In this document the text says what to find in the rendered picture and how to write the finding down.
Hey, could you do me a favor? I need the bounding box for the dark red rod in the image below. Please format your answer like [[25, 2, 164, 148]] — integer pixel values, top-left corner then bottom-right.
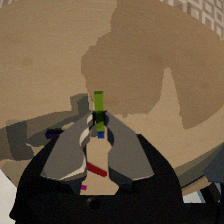
[[87, 162, 107, 177]]

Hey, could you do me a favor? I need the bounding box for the small magenta block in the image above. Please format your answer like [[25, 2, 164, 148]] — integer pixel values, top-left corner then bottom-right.
[[81, 185, 87, 190]]

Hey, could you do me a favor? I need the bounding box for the lime green rod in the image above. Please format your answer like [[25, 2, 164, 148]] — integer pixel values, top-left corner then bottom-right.
[[94, 91, 104, 131]]

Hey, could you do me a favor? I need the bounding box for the purple rod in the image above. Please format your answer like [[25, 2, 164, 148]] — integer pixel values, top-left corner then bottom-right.
[[45, 130, 64, 139]]

